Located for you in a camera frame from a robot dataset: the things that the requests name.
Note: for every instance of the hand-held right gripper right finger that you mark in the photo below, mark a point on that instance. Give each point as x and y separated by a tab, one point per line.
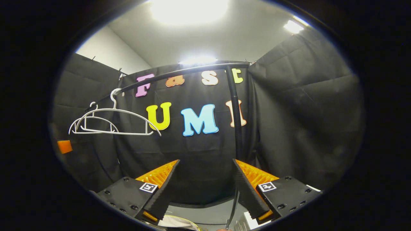
245	189

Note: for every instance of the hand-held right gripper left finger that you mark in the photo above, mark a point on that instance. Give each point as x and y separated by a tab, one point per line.
165	189

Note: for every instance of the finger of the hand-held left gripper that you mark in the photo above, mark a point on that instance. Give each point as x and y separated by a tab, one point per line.
65	146

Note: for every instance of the white laundry hamper yellow rim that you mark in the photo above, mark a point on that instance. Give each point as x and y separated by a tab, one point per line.
179	223

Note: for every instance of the large white clothes hanger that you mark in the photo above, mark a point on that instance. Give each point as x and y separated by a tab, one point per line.
128	111

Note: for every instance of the small white clothes hanger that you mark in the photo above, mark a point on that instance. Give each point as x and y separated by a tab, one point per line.
96	117

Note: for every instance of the black metal clothes rack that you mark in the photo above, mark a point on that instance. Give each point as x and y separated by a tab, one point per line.
237	122

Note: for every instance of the white box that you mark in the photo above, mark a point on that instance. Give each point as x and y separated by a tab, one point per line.
250	221

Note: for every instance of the black backdrop cloth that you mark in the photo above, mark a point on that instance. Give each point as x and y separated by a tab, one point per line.
289	112

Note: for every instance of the ceiling light above backdrop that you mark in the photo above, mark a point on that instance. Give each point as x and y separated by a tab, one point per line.
198	60

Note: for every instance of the narrow ceiling light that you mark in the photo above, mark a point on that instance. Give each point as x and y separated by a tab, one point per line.
293	26

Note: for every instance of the large ceiling light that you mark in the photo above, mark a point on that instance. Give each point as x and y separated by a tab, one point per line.
189	9

